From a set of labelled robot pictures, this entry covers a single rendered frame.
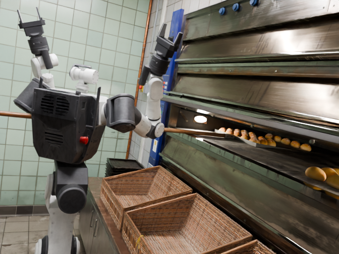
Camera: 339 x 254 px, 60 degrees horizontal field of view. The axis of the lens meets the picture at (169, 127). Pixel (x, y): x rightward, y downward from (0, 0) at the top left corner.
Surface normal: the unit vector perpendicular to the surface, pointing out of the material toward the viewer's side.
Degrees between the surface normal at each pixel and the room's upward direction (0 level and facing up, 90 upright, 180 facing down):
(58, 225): 84
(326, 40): 70
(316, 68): 90
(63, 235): 84
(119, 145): 90
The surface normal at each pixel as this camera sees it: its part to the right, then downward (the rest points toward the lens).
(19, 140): 0.41, 0.18
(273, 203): -0.78, -0.42
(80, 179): 0.41, -0.57
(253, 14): -0.90, -0.10
